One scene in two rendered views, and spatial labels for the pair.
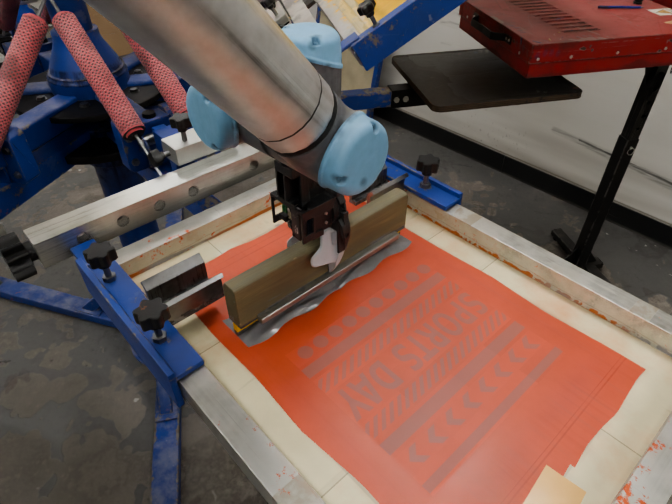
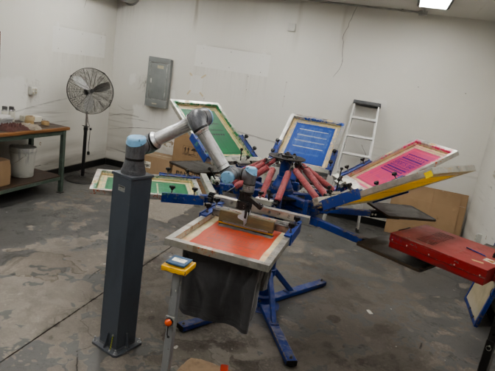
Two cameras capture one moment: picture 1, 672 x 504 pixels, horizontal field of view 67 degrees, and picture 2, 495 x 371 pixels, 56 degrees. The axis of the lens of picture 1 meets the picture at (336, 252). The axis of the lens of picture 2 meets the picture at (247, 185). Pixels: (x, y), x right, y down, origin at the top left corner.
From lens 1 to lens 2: 2.48 m
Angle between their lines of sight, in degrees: 57
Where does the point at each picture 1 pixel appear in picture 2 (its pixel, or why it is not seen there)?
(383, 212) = (264, 221)
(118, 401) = not seen: hidden behind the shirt
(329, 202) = (244, 202)
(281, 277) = (231, 215)
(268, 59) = (215, 156)
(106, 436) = not seen: hidden behind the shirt
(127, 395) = not seen: hidden behind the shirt
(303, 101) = (219, 163)
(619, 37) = (429, 247)
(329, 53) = (249, 171)
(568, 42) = (405, 238)
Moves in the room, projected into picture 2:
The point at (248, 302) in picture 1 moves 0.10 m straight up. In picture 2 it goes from (222, 214) to (224, 199)
